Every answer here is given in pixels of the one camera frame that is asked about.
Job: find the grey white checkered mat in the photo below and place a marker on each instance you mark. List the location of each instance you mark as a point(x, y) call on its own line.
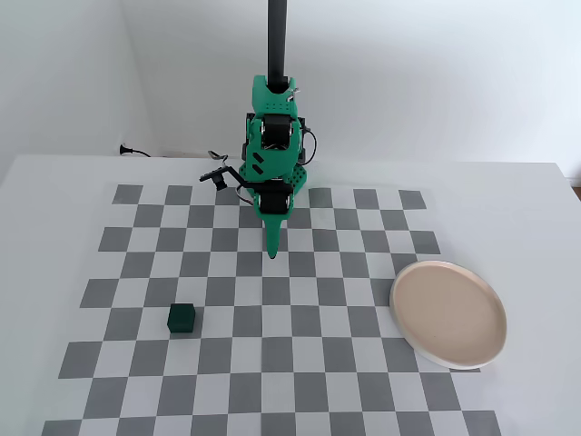
point(290, 345)

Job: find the dark green dice cube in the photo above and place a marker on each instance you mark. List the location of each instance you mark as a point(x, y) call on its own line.
point(181, 319)

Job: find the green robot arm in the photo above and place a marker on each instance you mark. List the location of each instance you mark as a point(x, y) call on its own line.
point(272, 159)

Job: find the green perforated robot base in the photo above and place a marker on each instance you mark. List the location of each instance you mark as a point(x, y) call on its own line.
point(300, 179)

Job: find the black vertical pole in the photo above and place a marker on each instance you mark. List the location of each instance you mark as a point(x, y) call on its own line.
point(277, 41)

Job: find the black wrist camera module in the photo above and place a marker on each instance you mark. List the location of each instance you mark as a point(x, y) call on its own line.
point(221, 179)

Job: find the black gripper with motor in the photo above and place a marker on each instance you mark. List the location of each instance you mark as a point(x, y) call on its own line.
point(274, 201)

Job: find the beige round plate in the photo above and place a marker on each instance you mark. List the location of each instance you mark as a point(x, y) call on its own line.
point(449, 313)

